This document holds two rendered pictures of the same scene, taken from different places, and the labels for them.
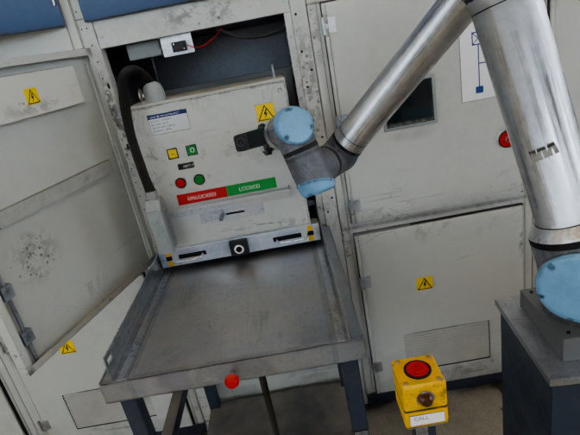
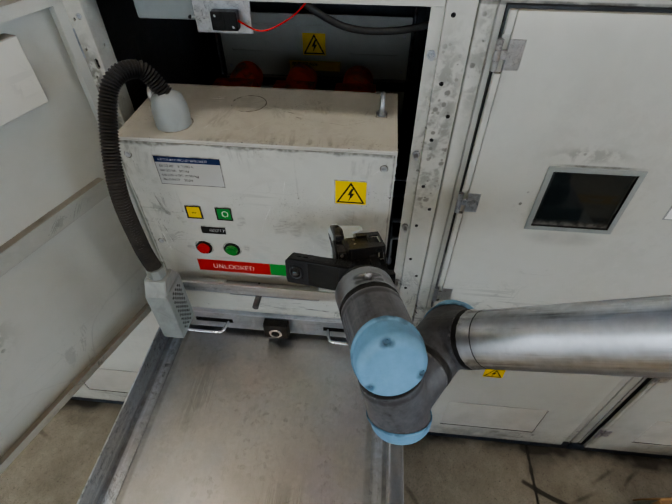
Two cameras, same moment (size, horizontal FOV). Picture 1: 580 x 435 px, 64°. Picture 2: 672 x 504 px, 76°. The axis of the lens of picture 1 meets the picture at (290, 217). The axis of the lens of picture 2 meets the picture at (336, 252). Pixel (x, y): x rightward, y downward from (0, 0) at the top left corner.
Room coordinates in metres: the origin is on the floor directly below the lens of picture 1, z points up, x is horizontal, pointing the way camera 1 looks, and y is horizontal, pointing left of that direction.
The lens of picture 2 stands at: (0.81, 0.00, 1.78)
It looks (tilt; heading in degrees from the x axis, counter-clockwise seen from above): 45 degrees down; 4
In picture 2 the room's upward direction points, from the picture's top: straight up
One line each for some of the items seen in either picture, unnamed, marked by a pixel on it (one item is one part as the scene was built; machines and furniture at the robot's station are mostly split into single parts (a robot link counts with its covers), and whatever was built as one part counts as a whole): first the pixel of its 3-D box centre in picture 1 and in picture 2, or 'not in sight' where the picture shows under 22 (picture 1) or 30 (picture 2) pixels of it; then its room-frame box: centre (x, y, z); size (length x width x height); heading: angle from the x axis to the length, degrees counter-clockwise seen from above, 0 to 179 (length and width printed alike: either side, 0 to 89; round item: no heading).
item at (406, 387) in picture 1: (419, 390); not in sight; (0.69, -0.18, 0.85); 0.08 x 0.08 x 0.10; 88
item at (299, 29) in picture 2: (231, 100); (314, 48); (2.18, 0.16, 1.28); 0.58 x 0.02 x 0.19; 88
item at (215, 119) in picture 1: (222, 173); (266, 249); (1.43, 0.18, 1.15); 0.48 x 0.01 x 0.48; 88
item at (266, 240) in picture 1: (240, 242); (279, 316); (1.45, 0.18, 0.90); 0.54 x 0.05 x 0.06; 88
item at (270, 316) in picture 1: (241, 295); (264, 414); (1.23, 0.19, 0.82); 0.68 x 0.62 x 0.06; 178
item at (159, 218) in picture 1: (161, 223); (170, 300); (1.37, 0.39, 1.04); 0.08 x 0.05 x 0.17; 178
